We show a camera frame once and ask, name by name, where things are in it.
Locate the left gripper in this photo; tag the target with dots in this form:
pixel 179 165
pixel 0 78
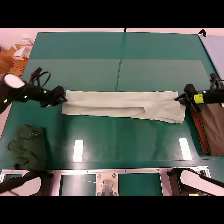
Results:
pixel 56 95

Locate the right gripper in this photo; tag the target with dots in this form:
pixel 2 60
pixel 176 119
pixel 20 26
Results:
pixel 191 94

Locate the beige garment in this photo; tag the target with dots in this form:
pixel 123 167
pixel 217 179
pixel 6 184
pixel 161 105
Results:
pixel 133 106

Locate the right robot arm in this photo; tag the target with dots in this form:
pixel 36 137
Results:
pixel 213 96

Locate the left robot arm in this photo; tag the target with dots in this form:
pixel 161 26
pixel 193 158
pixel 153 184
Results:
pixel 20 93

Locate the brown garment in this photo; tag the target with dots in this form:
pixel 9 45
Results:
pixel 215 128

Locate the dark green garment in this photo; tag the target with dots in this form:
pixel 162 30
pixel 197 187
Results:
pixel 28 146

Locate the silver frame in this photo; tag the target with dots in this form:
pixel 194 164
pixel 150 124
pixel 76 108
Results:
pixel 106 181

